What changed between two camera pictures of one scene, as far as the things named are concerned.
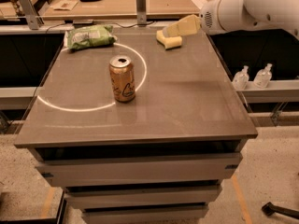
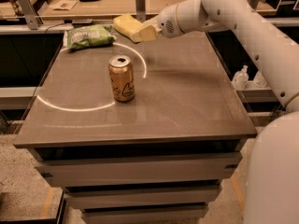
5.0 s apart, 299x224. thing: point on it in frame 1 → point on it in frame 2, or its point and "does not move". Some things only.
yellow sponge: [169, 42] → [128, 26]
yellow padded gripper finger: [187, 25] → [148, 34]
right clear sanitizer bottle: [263, 77] does not move
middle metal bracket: [141, 6] does not move
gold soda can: [122, 77] does not move
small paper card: [64, 5] does not move
